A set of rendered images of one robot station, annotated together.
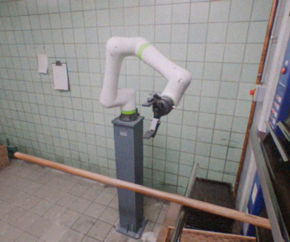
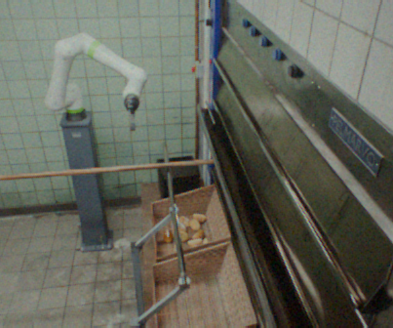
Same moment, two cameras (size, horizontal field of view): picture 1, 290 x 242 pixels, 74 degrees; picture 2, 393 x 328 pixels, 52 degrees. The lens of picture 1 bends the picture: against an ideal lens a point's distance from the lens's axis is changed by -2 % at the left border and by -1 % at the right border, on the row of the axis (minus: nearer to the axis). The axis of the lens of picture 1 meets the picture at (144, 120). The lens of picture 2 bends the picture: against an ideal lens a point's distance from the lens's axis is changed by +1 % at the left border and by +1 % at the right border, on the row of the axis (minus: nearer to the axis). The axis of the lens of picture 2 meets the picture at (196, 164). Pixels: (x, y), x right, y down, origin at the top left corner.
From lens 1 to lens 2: 1.59 m
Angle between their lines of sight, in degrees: 29
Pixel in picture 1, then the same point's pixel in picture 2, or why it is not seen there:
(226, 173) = (185, 151)
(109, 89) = (59, 92)
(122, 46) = (74, 50)
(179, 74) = (138, 74)
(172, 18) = not seen: outside the picture
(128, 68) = (45, 52)
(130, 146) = (88, 146)
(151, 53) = (104, 54)
